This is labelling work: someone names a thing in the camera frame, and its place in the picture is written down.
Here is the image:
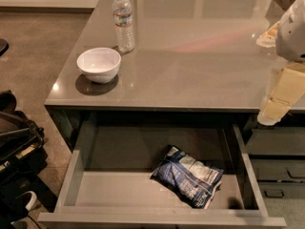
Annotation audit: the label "open grey drawer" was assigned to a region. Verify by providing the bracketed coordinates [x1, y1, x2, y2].
[38, 114, 286, 229]

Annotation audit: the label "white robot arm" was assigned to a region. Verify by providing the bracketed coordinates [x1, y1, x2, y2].
[256, 0, 305, 126]

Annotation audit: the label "blue chip bag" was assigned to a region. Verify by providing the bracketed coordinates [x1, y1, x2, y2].
[151, 145, 224, 209]

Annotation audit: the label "black bag on floor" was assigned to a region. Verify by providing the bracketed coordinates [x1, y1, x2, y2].
[0, 91, 52, 227]

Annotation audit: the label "dark closed lower drawers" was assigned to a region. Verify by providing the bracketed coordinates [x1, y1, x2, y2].
[246, 127, 305, 198]

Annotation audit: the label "clear plastic water bottle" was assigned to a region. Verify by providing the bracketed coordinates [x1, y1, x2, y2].
[112, 0, 135, 53]

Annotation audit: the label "white bowl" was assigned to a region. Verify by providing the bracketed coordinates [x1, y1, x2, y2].
[76, 48, 121, 84]

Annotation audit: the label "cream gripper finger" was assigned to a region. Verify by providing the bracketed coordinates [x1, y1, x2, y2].
[257, 62, 305, 126]
[256, 22, 279, 48]

